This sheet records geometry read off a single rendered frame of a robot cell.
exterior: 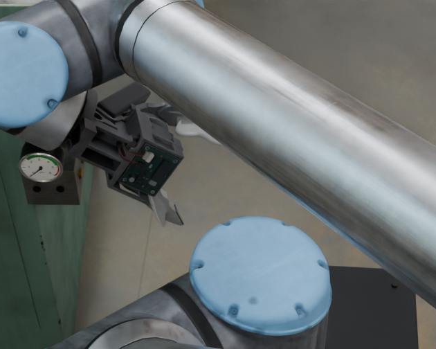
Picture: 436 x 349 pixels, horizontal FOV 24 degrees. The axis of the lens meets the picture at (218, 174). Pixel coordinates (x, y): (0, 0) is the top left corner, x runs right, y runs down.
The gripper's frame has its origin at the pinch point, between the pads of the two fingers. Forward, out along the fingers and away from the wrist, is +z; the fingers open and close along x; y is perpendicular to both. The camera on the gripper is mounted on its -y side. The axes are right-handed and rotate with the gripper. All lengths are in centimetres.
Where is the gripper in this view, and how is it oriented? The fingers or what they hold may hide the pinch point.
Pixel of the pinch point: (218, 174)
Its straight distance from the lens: 117.2
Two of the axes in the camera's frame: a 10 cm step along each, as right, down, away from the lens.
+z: 8.0, 3.8, 4.6
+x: 5.6, -7.3, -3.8
